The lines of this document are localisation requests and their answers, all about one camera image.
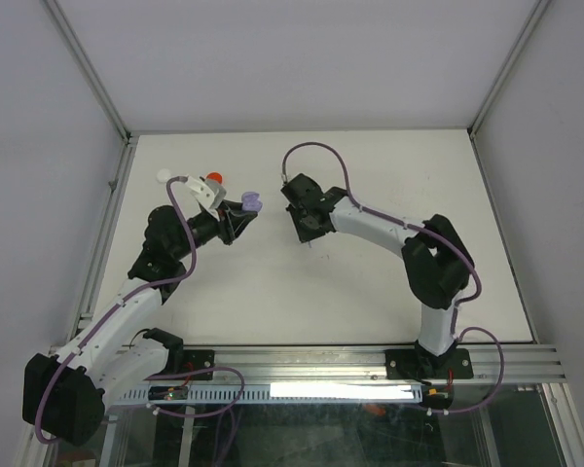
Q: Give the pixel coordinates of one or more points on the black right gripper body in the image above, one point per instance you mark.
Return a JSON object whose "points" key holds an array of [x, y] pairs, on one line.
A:
{"points": [[304, 230]]}

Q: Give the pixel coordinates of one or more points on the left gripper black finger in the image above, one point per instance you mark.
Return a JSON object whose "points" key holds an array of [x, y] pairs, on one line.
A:
{"points": [[232, 209], [238, 222]]}

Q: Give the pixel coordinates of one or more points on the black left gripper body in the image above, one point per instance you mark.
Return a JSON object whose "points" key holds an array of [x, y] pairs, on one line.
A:
{"points": [[224, 227]]}

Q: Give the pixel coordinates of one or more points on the purple round earbud charging case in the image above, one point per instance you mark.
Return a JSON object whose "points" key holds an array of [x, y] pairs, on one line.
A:
{"points": [[251, 202]]}

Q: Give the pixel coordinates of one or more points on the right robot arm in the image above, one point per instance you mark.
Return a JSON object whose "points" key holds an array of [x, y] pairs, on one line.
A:
{"points": [[437, 264]]}

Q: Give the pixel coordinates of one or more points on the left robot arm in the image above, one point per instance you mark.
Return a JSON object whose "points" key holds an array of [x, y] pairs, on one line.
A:
{"points": [[66, 395]]}

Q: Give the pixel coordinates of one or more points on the orange round charging case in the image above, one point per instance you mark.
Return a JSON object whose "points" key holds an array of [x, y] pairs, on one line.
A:
{"points": [[215, 176]]}

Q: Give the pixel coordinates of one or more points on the white round charging case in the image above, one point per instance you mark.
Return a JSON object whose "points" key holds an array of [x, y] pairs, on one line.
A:
{"points": [[164, 175]]}

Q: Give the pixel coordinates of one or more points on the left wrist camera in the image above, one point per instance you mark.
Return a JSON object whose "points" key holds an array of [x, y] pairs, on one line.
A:
{"points": [[208, 193]]}

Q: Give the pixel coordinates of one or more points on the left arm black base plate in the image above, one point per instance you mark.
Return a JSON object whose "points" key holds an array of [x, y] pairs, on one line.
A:
{"points": [[194, 359]]}

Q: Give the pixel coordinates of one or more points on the white slotted cable duct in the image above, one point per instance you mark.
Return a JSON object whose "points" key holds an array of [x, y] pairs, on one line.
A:
{"points": [[274, 393]]}

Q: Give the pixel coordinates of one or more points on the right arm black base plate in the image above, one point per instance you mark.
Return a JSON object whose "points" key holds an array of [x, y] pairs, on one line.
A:
{"points": [[404, 365]]}

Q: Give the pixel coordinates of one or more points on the aluminium frame post left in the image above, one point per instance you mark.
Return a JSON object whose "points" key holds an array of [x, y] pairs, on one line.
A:
{"points": [[74, 46]]}

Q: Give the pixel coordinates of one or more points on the aluminium frame post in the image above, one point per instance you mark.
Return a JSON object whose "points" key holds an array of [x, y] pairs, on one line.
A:
{"points": [[74, 46], [534, 18]]}

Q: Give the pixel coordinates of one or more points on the aluminium mounting rail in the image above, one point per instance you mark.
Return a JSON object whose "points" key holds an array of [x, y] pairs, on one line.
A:
{"points": [[525, 363]]}

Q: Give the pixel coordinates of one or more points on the aluminium frame post right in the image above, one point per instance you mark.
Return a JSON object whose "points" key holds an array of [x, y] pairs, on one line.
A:
{"points": [[534, 18]]}

